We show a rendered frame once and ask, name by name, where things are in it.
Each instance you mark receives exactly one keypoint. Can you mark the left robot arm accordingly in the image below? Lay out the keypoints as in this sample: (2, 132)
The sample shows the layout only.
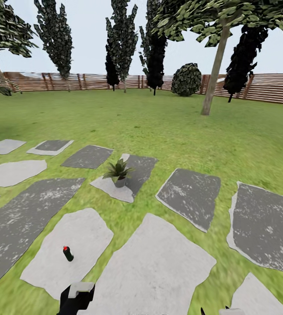
(76, 297)

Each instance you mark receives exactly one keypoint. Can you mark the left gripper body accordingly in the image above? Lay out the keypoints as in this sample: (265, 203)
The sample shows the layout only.
(80, 302)

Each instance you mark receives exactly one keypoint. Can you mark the insectifuge atomizer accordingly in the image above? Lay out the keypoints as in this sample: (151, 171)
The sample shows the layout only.
(68, 254)

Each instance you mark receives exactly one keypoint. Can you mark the pot plant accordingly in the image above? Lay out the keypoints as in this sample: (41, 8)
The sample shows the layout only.
(118, 174)

